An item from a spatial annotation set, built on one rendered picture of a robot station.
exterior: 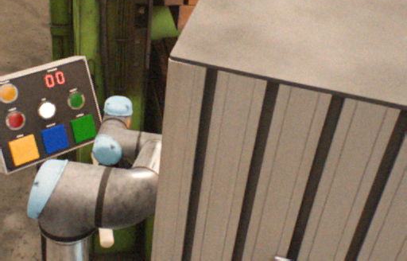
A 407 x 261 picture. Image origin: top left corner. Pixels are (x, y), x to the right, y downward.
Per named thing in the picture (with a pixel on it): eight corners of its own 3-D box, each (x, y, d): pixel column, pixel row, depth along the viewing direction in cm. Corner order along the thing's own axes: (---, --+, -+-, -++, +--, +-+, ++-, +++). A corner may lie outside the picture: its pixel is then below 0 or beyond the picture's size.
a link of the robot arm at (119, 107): (100, 110, 157) (107, 91, 164) (99, 142, 164) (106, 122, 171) (129, 114, 157) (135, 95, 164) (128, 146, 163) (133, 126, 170)
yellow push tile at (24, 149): (39, 157, 186) (33, 134, 184) (16, 166, 182) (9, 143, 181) (37, 156, 188) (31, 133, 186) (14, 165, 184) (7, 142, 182)
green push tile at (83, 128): (97, 135, 196) (91, 113, 194) (76, 143, 192) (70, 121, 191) (95, 135, 198) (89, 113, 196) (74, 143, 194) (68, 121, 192)
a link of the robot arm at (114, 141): (134, 148, 149) (141, 121, 157) (90, 142, 149) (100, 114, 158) (133, 171, 153) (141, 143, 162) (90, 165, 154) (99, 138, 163)
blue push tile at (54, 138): (69, 146, 191) (63, 123, 189) (47, 154, 187) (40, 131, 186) (67, 145, 193) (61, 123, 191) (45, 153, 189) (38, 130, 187)
